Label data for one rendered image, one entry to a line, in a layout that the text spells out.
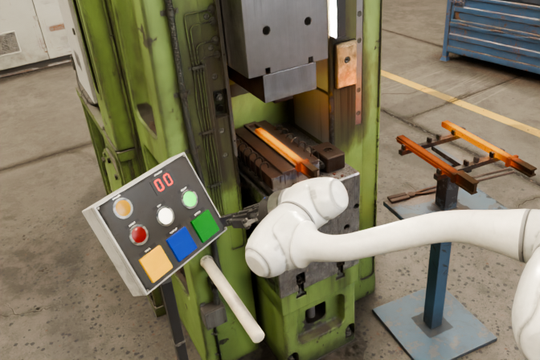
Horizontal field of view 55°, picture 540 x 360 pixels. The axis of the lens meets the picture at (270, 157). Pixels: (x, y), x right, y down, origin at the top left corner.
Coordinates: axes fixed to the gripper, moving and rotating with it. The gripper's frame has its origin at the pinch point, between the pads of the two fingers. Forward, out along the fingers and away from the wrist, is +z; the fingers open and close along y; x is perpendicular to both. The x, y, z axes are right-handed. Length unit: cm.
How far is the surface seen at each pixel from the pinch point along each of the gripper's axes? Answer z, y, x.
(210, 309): 62, 15, -41
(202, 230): 12.5, -1.8, -0.6
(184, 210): 13.3, -3.1, 7.4
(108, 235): 14.0, -26.6, 13.8
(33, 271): 203, 9, -7
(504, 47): 64, 424, -56
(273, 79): -4.3, 39.0, 28.5
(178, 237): 12.5, -9.8, 2.0
